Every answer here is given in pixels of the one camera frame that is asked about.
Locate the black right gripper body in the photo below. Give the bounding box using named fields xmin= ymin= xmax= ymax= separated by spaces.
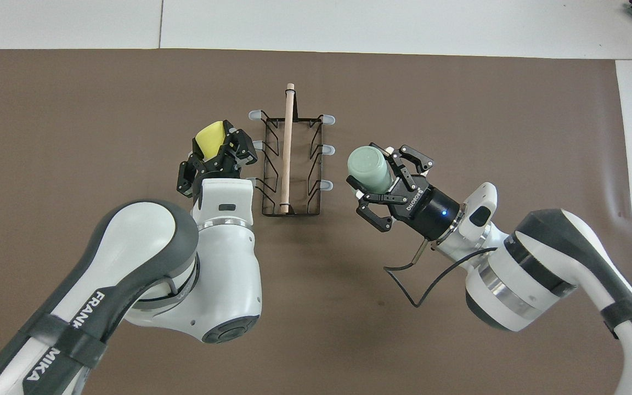
xmin=390 ymin=183 xmax=464 ymax=242

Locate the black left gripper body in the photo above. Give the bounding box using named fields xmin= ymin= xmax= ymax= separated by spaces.
xmin=195 ymin=156 xmax=243 ymax=184

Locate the yellow plastic cup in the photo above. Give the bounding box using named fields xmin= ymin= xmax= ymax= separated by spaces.
xmin=194 ymin=122 xmax=227 ymax=160

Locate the pale green plastic cup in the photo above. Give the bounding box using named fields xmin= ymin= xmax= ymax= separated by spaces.
xmin=347 ymin=144 xmax=394 ymax=194

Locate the brown table mat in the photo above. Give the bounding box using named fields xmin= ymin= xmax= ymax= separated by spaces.
xmin=0 ymin=48 xmax=632 ymax=395

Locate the black right arm gripper cable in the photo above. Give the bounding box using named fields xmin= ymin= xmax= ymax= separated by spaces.
xmin=383 ymin=241 xmax=499 ymax=308

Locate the black wire cup rack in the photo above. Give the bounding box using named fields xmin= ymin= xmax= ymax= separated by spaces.
xmin=248 ymin=83 xmax=336 ymax=217

